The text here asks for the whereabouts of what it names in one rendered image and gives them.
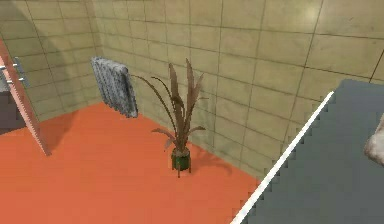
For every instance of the brown house plant green pot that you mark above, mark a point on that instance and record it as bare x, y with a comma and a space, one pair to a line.
180, 133

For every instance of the pale beige lumpy object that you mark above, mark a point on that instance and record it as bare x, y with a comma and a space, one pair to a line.
376, 145

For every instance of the grey counter with white edge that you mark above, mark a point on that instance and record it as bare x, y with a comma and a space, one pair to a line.
326, 166

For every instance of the pink room door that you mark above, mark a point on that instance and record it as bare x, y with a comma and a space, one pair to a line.
20, 100

